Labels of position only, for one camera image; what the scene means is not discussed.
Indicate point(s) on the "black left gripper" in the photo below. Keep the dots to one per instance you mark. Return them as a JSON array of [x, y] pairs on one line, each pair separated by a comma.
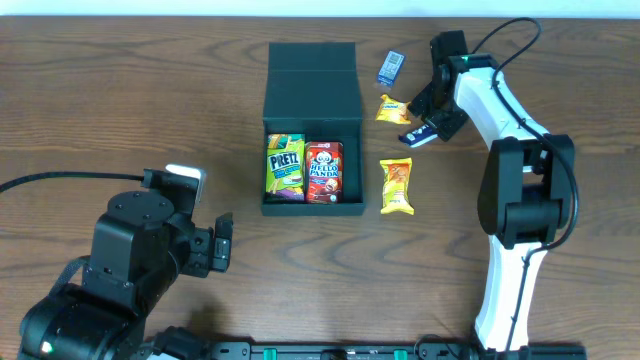
[[220, 247]]

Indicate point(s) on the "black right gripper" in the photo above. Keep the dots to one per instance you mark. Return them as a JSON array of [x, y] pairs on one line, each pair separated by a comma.
[[437, 116]]

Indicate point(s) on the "dark blue chocolate bar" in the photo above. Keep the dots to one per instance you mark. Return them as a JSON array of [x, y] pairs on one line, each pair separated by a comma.
[[418, 137]]

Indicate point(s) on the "green Pretz snack box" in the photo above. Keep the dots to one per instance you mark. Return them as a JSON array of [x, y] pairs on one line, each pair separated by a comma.
[[285, 168]]

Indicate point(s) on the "red Hello Panda box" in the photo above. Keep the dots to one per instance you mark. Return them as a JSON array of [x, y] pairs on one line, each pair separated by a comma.
[[324, 170]]

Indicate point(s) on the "black gift box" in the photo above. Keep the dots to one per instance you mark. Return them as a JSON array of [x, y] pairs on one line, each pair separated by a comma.
[[313, 89]]

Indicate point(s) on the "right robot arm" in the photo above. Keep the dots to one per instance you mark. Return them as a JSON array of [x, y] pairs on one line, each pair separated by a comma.
[[527, 202]]

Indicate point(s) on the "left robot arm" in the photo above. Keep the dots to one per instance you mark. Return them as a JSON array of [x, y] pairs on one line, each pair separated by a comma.
[[98, 306]]

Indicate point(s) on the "small yellow snack packet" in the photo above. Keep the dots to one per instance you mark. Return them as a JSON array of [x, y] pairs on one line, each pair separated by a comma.
[[393, 111]]

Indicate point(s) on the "small blue candy box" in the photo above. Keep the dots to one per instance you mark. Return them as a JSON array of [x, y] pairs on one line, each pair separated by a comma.
[[390, 69]]

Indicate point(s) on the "yellow orange snack pouch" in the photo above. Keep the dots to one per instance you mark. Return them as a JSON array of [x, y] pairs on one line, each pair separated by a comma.
[[395, 188]]

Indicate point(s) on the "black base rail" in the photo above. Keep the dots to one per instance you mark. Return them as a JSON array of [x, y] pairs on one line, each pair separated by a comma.
[[423, 350]]

